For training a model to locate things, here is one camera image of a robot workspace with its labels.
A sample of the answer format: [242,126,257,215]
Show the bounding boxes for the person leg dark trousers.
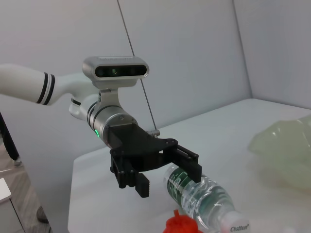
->
[0,111,24,168]

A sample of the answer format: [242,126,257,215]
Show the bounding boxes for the clear glass fruit plate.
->
[247,114,311,192]

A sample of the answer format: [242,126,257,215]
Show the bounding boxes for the orange toy fruit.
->
[166,210,204,233]

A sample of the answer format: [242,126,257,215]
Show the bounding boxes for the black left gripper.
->
[107,122,202,199]

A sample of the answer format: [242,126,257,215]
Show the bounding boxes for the clear water bottle green label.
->
[163,163,251,233]

